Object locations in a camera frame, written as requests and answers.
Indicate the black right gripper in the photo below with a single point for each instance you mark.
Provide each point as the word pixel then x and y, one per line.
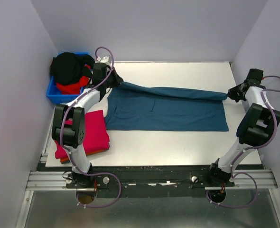
pixel 232 94

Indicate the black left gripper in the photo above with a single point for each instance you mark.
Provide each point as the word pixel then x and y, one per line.
pixel 117 79

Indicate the teal blue t shirt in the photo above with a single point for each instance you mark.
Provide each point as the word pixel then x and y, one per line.
pixel 134 107

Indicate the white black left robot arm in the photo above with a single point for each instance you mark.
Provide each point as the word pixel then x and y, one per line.
pixel 68 128

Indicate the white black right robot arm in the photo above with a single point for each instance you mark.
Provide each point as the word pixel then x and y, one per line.
pixel 256 130

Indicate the red crumpled garment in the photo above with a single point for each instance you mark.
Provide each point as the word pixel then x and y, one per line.
pixel 71 85

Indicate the black crumpled garment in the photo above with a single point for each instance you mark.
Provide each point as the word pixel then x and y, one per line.
pixel 67 58

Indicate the blue plastic bin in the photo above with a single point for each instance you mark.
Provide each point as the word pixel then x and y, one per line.
pixel 56 96

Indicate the folded magenta t shirt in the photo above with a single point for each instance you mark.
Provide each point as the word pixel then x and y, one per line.
pixel 96 137

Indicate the folded orange t shirt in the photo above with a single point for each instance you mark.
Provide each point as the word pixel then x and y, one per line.
pixel 62 156

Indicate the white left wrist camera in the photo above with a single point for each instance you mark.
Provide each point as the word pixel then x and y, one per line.
pixel 106 59

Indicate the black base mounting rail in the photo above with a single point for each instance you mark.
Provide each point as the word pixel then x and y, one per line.
pixel 145 182

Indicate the aluminium frame rail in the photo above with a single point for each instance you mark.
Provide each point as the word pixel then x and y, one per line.
pixel 47 181

